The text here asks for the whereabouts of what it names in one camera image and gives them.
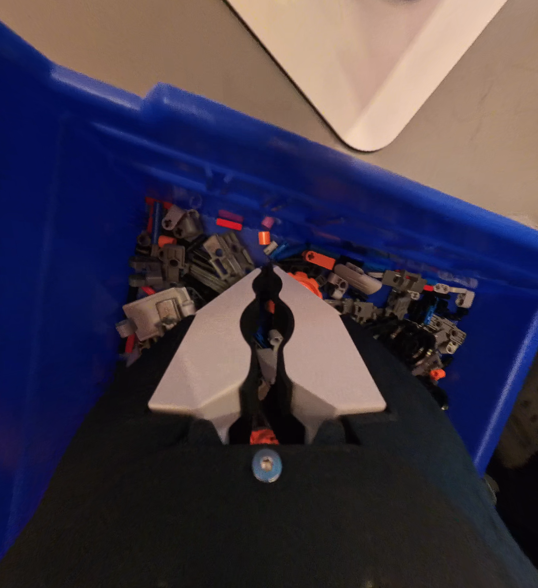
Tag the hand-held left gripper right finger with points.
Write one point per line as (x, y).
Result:
(333, 367)

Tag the blue plastic bin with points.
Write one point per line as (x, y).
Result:
(67, 230)

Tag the black perforated pad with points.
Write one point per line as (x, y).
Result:
(535, 413)

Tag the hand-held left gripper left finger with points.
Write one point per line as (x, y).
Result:
(200, 367)

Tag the pile of toy building pieces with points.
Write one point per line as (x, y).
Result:
(214, 262)

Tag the white stand base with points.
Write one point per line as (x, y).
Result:
(379, 64)

